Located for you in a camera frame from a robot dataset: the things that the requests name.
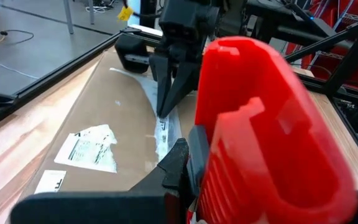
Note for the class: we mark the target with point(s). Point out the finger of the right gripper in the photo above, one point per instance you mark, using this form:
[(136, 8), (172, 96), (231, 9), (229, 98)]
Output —
[(163, 77), (185, 77)]

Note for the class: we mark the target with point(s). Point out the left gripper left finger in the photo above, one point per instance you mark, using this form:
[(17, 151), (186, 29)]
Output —
[(104, 208)]

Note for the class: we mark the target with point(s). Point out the brown cardboard shipping box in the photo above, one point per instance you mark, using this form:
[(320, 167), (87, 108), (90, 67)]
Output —
[(110, 124)]

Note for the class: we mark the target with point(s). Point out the red box cutter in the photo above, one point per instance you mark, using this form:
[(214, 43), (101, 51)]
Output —
[(259, 124)]

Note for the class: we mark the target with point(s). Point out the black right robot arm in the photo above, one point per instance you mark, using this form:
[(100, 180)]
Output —
[(291, 28)]

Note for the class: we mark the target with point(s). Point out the grey metal table leg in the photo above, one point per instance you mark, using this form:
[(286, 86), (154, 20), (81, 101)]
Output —
[(91, 12), (68, 15)]

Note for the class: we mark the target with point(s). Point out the red storage bin rack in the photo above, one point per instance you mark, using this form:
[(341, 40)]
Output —
[(353, 71)]

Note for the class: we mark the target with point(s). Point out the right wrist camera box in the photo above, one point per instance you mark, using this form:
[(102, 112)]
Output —
[(185, 18)]

